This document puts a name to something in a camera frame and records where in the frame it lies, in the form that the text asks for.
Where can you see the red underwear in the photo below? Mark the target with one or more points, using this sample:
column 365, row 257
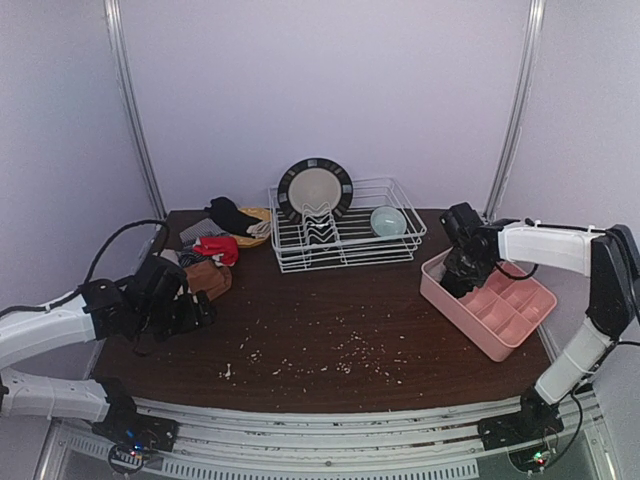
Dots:
column 223, row 250

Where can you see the brown underwear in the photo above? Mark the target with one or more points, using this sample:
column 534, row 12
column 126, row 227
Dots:
column 207, row 277

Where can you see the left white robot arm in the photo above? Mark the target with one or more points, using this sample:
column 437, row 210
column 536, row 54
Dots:
column 45, row 348

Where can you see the pink divided organizer box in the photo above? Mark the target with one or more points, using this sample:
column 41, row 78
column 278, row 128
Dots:
column 497, row 317

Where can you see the black underwear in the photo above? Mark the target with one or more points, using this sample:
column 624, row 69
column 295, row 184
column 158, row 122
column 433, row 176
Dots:
column 455, row 285

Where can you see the grey striped underwear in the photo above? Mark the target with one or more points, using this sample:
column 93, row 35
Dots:
column 204, row 228

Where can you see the beige underwear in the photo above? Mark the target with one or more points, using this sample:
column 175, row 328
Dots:
column 170, row 255

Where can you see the black cloth on plate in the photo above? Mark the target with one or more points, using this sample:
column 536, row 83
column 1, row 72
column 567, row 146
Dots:
column 226, row 215

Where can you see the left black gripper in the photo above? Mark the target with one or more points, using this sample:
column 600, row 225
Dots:
column 189, row 310

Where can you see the dark rimmed beige plate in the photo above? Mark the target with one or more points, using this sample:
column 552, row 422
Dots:
column 314, row 184

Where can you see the light blue ceramic bowl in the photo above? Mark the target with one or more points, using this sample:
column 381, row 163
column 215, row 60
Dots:
column 387, row 221

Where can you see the aluminium frame post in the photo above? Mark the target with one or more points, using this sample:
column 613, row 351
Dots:
column 118, row 47
column 531, row 44

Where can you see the left aluminium frame post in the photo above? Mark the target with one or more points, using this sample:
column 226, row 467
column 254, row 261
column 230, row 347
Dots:
column 118, row 47

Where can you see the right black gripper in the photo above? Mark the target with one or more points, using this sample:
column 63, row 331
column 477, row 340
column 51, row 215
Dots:
column 458, row 268

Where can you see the beige white socks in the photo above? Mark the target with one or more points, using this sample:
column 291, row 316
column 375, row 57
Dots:
column 260, row 230

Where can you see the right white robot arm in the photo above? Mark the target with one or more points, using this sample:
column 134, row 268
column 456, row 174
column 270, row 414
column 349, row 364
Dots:
column 595, row 272

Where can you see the right aluminium frame post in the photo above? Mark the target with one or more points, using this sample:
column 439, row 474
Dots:
column 531, row 44

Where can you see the white wire dish rack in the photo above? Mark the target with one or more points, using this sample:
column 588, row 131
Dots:
column 324, row 240

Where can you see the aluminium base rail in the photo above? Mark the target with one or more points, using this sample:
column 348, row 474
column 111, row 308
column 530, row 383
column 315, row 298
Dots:
column 440, row 443

